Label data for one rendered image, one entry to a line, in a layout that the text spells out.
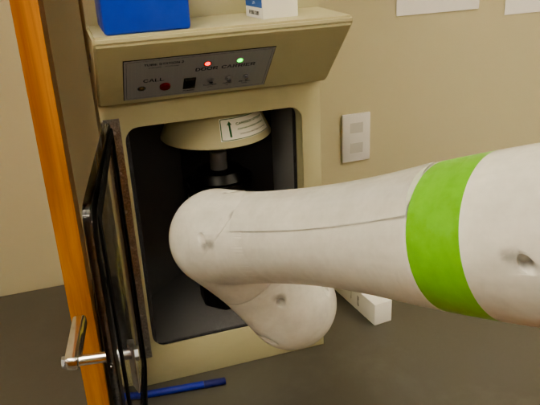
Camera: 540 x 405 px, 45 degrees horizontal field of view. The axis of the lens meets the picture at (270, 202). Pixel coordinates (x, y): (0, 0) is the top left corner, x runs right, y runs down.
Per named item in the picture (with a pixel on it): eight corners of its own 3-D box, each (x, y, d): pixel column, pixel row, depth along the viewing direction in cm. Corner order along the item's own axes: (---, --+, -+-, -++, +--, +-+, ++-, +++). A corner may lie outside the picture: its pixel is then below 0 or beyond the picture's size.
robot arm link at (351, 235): (468, 344, 48) (513, 224, 53) (382, 251, 43) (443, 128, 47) (202, 305, 76) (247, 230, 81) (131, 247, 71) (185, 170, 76)
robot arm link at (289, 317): (300, 385, 75) (369, 320, 75) (230, 327, 70) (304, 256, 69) (265, 322, 88) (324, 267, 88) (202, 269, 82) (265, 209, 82)
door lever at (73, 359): (118, 324, 78) (116, 305, 77) (114, 373, 69) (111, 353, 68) (72, 329, 77) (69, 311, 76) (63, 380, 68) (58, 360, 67)
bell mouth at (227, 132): (152, 125, 109) (148, 93, 107) (252, 112, 114) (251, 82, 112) (170, 157, 93) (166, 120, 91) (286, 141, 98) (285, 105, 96)
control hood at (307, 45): (95, 103, 86) (83, 26, 82) (321, 76, 95) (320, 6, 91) (103, 125, 76) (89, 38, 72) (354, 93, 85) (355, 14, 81)
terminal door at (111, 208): (145, 366, 102) (109, 120, 86) (143, 530, 74) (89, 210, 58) (140, 367, 101) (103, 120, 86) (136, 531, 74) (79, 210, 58)
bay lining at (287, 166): (133, 273, 124) (108, 92, 110) (263, 249, 131) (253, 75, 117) (153, 344, 103) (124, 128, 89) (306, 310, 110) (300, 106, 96)
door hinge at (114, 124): (136, 360, 103) (100, 120, 87) (152, 356, 103) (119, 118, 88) (137, 366, 101) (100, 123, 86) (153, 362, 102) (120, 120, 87)
